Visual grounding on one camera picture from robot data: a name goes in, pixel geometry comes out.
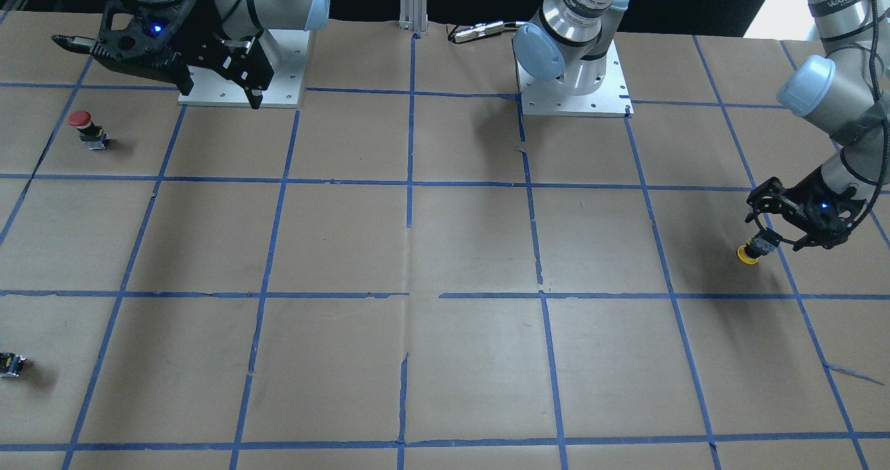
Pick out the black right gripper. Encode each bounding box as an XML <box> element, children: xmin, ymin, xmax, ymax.
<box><xmin>53</xmin><ymin>0</ymin><xmax>275</xmax><ymax>110</ymax></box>

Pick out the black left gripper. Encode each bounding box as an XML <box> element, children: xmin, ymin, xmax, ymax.
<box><xmin>746</xmin><ymin>177</ymin><xmax>866</xmax><ymax>251</ymax></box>

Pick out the yellow push button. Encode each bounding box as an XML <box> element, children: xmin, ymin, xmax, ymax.
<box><xmin>736</xmin><ymin>230</ymin><xmax>782</xmax><ymax>265</ymax></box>

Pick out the red push button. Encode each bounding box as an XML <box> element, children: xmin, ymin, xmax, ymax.
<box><xmin>67</xmin><ymin>110</ymin><xmax>108</xmax><ymax>151</ymax></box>

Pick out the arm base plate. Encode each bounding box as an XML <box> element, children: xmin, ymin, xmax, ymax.
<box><xmin>178</xmin><ymin>29</ymin><xmax>314</xmax><ymax>109</ymax></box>
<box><xmin>516</xmin><ymin>42</ymin><xmax>635</xmax><ymax>118</ymax></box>

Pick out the aluminium frame post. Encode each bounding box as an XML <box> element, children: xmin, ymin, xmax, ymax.
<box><xmin>398</xmin><ymin>0</ymin><xmax>428</xmax><ymax>35</ymax></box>

